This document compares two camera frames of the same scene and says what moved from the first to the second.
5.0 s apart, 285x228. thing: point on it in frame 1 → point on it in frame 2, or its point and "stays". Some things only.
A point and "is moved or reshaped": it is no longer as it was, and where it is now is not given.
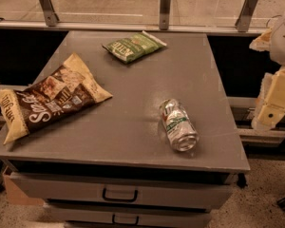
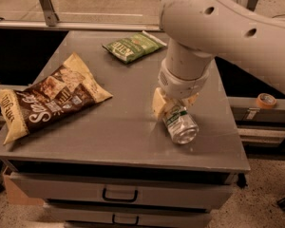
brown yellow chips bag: [66, 90] stays
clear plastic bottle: [181, 129] is moved or reshaped
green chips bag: [128, 48] stays
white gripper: [284, 43] → [180, 86]
